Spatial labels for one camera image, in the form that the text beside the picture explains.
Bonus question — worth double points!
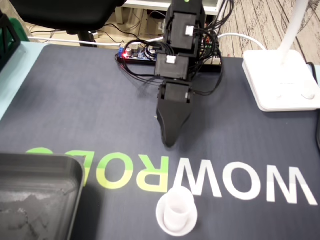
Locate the small white plastic cup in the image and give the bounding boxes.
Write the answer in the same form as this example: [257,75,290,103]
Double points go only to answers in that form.
[163,186,195,232]

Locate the white round plastic dish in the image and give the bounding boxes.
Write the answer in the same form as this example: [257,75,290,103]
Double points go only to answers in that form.
[155,191,199,238]

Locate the black servo cable bundle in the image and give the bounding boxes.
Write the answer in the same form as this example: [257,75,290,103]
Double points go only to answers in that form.
[119,0,236,98]

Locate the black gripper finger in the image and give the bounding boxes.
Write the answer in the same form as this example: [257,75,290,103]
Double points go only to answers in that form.
[158,98,193,149]

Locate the green plastic object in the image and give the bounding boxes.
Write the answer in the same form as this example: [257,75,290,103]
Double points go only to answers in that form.
[7,17,30,43]

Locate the black office chair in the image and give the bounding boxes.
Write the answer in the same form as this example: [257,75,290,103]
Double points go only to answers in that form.
[9,0,126,42]

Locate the white desk lamp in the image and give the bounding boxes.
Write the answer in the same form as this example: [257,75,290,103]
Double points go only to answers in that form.
[241,0,320,113]

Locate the dark grey plastic tray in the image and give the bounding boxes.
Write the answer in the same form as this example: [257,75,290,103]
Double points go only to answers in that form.
[0,151,85,240]

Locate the white power cable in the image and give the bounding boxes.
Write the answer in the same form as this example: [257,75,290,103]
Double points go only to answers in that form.
[27,33,266,51]

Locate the blue circuit board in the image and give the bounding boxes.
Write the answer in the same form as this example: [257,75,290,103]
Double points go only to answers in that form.
[117,45,158,62]

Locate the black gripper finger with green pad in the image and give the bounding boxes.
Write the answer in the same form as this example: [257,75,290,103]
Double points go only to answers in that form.
[155,106,167,146]

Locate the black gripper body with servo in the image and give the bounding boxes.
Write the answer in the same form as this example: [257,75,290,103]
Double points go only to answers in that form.
[157,80,195,104]

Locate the black printed frame stand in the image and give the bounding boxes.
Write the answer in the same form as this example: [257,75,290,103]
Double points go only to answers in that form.
[0,8,21,73]

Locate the dark grey printed desk mat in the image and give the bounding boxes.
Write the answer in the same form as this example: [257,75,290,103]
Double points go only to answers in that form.
[0,44,320,240]

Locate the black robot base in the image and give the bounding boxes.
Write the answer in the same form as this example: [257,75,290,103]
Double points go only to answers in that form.
[117,57,225,74]

